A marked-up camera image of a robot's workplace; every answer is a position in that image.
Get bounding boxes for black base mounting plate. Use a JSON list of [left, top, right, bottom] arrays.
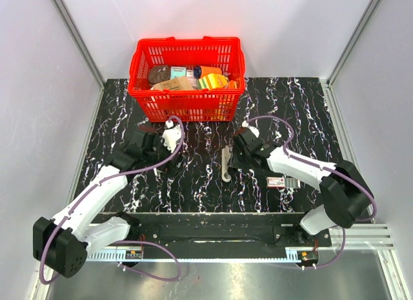
[[102, 211, 333, 249]]

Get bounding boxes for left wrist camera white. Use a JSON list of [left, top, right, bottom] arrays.
[[162, 121, 182, 153]]

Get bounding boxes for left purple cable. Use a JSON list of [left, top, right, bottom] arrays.
[[38, 115, 186, 285]]

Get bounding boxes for brown cardboard box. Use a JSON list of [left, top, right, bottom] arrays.
[[153, 77, 194, 91]]

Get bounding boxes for purple cable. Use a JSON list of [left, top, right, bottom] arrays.
[[38, 115, 186, 285], [242, 115, 378, 270]]

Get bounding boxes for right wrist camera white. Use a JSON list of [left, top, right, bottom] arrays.
[[241, 121, 259, 138]]

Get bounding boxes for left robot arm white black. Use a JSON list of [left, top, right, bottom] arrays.
[[33, 121, 184, 285]]

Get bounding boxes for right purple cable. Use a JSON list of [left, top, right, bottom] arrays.
[[242, 115, 378, 270]]

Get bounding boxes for orange bottle blue cap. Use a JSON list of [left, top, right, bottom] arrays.
[[193, 66, 223, 79]]

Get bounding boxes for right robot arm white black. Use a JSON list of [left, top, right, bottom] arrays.
[[230, 128, 376, 246]]

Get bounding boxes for aluminium frame rail front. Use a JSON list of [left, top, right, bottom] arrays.
[[43, 223, 396, 264]]

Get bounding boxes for grey staple strip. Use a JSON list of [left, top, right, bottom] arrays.
[[285, 177, 301, 189]]

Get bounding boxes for teal white small box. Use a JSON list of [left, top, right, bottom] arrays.
[[170, 66, 186, 79]]

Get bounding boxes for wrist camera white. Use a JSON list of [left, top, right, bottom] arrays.
[[162, 121, 182, 153], [241, 121, 259, 138]]

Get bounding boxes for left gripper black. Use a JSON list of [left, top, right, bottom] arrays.
[[143, 131, 186, 179]]

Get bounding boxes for beige staple remover tool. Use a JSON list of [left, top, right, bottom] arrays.
[[221, 146, 232, 183]]

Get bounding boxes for red plastic shopping basket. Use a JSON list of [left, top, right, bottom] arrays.
[[128, 37, 245, 122]]

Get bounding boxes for red white staple box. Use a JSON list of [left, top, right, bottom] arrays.
[[267, 177, 286, 188]]

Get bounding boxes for brown round cookie pack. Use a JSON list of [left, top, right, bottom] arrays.
[[148, 65, 171, 85]]

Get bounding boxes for yellow green snack pack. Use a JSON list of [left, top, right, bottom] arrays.
[[198, 74, 229, 90]]

